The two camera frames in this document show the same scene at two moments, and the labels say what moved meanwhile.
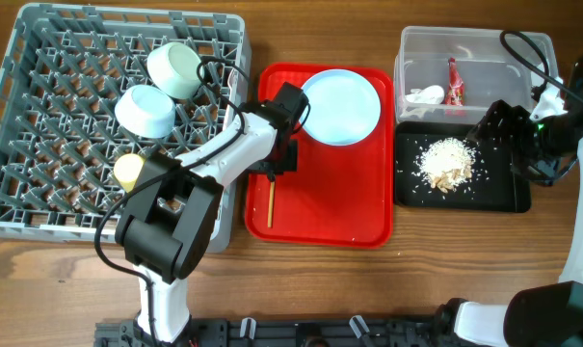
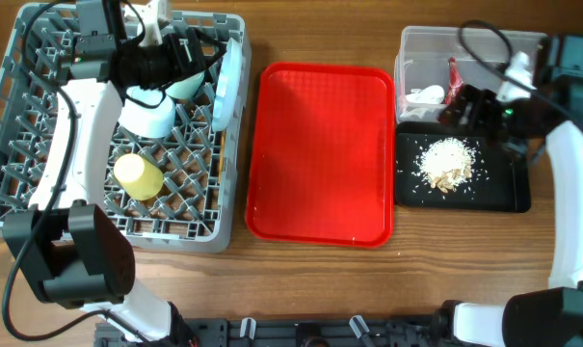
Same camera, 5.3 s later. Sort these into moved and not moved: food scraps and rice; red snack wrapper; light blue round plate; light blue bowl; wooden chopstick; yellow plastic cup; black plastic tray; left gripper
Moved: light blue round plate; left gripper; wooden chopstick
Not moved: black plastic tray; food scraps and rice; red snack wrapper; light blue bowl; yellow plastic cup
